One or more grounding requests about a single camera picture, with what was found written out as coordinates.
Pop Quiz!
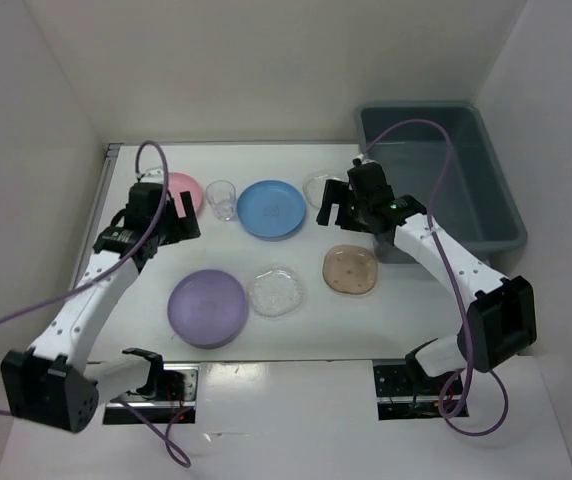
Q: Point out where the pink round plate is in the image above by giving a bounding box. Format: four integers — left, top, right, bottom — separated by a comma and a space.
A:
168, 172, 203, 218

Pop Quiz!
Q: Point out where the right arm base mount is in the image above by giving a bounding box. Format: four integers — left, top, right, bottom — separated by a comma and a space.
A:
372, 360, 452, 421

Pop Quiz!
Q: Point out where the blue round plate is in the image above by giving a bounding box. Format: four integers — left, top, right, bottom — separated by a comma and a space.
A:
237, 180, 307, 240

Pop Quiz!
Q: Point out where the clear small glass dish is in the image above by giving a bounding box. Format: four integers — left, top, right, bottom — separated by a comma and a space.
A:
302, 170, 347, 209

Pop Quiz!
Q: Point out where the purple round plate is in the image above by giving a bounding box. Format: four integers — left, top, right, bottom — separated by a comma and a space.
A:
167, 269, 249, 349

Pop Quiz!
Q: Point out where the brown translucent square plate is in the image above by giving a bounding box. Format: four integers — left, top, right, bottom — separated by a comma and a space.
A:
322, 245, 378, 296

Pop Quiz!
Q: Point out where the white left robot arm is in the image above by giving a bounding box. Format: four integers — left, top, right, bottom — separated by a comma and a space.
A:
0, 182, 200, 433

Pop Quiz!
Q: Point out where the clear plastic cup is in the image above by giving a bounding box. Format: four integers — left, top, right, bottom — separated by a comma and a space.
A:
205, 180, 237, 221

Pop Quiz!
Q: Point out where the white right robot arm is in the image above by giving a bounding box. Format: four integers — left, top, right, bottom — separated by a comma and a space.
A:
316, 162, 537, 393

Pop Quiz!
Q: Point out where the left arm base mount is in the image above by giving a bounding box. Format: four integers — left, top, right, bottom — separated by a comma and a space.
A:
120, 362, 200, 426

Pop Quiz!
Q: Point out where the grey plastic bin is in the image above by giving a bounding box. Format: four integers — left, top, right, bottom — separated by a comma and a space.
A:
355, 101, 527, 260

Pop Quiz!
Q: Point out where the clear textured glass plate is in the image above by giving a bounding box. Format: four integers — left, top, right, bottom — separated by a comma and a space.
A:
246, 265, 307, 320

